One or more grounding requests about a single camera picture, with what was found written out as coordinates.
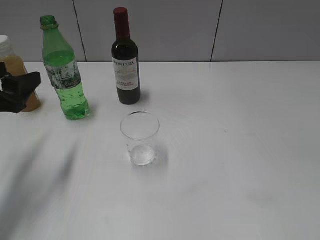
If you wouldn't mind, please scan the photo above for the orange juice bottle white cap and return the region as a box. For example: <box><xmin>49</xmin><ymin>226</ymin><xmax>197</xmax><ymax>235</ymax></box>
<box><xmin>0</xmin><ymin>35</ymin><xmax>41</xmax><ymax>113</ymax></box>

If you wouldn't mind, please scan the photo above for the dark red wine bottle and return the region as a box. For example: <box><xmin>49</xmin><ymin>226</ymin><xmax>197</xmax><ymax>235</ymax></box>
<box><xmin>111</xmin><ymin>7</ymin><xmax>141</xmax><ymax>105</ymax></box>

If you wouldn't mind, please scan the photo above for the green sprite bottle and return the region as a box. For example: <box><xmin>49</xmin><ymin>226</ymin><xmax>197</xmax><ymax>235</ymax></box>
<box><xmin>40</xmin><ymin>15</ymin><xmax>90</xmax><ymax>120</ymax></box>

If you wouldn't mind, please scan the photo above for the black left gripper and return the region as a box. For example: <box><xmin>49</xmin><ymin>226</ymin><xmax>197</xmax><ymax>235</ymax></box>
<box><xmin>0</xmin><ymin>62</ymin><xmax>41</xmax><ymax>113</ymax></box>

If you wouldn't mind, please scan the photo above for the transparent glass cup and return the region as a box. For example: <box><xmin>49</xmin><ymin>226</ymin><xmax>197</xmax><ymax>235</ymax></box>
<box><xmin>120</xmin><ymin>111</ymin><xmax>160</xmax><ymax>166</ymax></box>

